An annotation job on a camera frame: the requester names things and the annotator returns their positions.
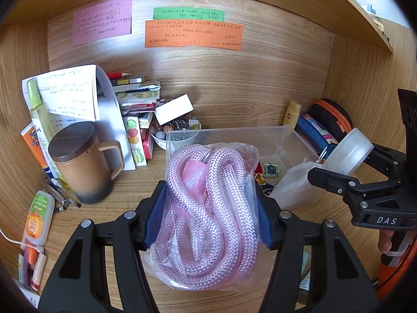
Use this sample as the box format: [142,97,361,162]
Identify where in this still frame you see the pink paper note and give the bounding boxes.
[72,0,133,47]

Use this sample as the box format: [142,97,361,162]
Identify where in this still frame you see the yellow tube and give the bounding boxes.
[282,100,302,128]

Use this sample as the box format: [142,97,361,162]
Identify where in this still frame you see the yellow-green spray bottle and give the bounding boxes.
[27,79,70,190]

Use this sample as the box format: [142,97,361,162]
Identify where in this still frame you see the white bottle with orange label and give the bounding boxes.
[25,190,55,246]

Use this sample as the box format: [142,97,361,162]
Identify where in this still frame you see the dark pen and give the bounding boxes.
[42,177,82,208]

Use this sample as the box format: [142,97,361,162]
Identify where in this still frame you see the bowl of small trinkets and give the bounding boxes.
[149,116,203,151]

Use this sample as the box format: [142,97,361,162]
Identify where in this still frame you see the brown mug with lid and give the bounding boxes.
[48,121,125,204]

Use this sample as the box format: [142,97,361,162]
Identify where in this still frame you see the clear plastic bin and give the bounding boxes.
[165,124,323,209]

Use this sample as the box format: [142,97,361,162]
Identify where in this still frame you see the orange paper note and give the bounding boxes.
[145,20,244,52]

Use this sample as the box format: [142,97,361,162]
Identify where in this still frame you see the green paper note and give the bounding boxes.
[153,7,225,21]

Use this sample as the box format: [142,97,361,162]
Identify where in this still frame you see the pink rope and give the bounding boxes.
[140,141,261,292]

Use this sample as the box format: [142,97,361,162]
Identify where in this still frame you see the small square gadget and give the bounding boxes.
[263,162,281,177]

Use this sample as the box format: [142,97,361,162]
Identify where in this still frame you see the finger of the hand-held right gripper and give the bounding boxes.
[307,167,402,210]
[353,143,408,180]

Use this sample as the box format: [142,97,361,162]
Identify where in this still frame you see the white plastic bag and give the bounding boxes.
[269,161,326,211]

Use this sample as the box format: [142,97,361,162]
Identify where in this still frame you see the stack of books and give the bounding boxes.
[104,72,162,160]

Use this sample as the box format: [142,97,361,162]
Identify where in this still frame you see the white paper sheets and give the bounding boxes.
[22,64,137,171]

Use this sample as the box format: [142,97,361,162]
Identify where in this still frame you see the white lip balm tube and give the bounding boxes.
[31,254,48,292]

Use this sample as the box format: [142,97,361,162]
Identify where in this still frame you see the white charging cable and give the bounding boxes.
[0,228,43,251]

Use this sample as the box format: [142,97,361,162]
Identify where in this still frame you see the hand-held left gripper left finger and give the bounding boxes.
[37,180,168,313]

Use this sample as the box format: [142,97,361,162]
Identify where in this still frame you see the translucent white round lid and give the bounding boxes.
[325,128,375,175]

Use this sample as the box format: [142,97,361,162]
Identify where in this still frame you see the fruit print booklet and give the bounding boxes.
[123,116,146,167]

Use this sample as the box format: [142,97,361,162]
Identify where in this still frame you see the person's right hand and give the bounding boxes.
[377,228,396,255]

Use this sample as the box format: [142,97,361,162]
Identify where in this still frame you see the orange sunscreen tube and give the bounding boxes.
[20,122,54,180]

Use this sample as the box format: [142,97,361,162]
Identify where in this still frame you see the printed paper card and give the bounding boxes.
[298,251,314,292]

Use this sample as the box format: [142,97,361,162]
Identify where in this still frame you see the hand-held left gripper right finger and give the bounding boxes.
[256,184,378,313]

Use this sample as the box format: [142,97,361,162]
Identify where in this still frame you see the black and orange round case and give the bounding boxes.
[309,98,354,137]

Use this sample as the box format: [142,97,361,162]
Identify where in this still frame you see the orange object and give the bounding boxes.
[376,235,417,300]

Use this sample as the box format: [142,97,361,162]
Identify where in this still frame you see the white cardboard box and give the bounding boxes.
[154,93,194,125]

